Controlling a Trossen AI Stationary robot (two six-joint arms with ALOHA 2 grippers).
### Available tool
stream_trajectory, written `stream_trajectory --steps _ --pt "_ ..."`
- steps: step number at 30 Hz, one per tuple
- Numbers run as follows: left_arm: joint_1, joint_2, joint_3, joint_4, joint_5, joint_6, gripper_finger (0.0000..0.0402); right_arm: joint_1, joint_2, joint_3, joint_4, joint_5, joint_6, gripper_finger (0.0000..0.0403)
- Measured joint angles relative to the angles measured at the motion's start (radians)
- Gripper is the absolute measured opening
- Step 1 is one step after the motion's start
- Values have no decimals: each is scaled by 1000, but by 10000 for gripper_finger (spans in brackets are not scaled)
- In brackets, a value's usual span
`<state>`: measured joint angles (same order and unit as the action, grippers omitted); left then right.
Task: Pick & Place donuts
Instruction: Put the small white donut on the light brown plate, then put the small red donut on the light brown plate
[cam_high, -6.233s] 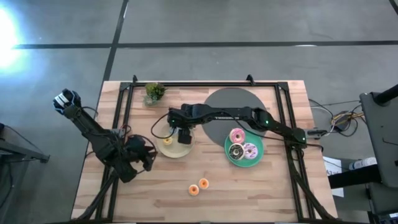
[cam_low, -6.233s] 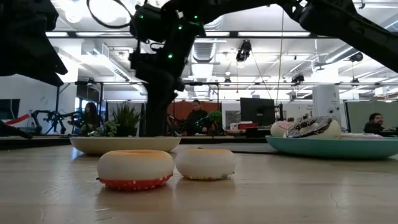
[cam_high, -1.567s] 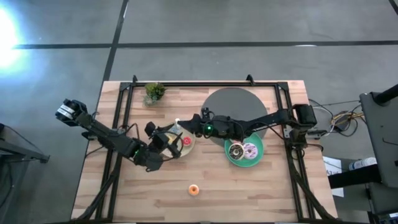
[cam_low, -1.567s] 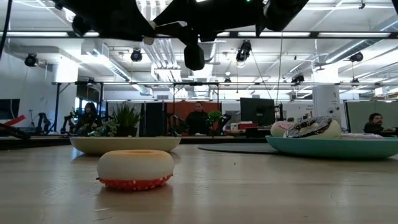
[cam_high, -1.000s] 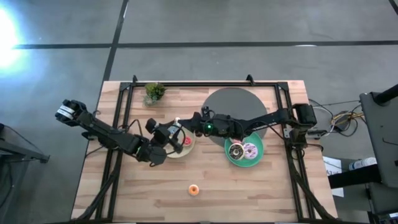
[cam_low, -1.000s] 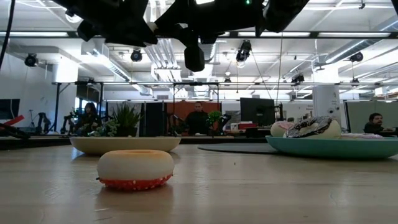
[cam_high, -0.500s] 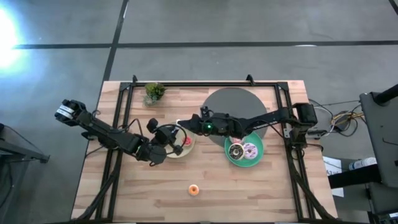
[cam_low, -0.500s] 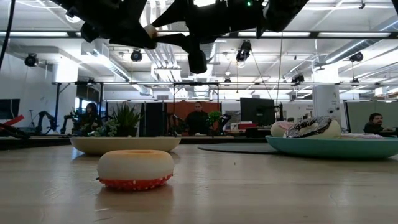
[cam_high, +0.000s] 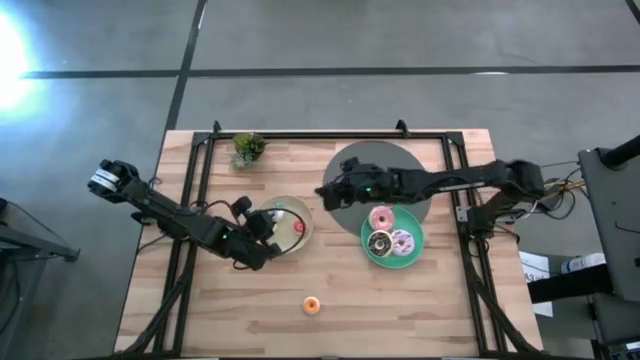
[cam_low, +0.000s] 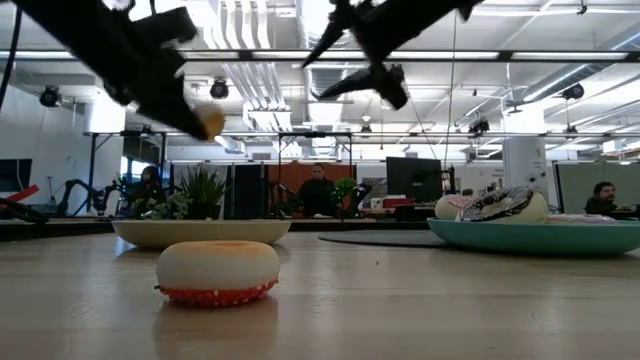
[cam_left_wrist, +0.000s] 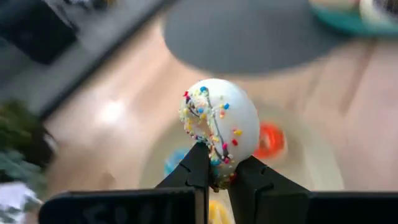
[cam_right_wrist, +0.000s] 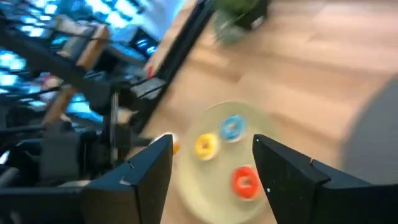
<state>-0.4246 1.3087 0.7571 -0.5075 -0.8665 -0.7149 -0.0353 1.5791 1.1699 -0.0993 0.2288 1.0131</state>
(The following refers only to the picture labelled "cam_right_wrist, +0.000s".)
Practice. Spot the spiky green potted plant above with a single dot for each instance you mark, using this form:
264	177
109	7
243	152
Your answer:
230	28

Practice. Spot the blue donut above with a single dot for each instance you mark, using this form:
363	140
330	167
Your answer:
225	132

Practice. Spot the black table edge rail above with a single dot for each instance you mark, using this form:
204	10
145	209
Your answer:
183	49

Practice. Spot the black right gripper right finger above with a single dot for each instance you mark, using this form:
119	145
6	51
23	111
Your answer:
289	186

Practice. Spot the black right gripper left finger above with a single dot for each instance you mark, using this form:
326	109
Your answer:
146	186

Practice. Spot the cream round plate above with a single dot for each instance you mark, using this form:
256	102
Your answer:
211	193

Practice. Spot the yellow donut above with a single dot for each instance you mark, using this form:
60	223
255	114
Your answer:
200	152

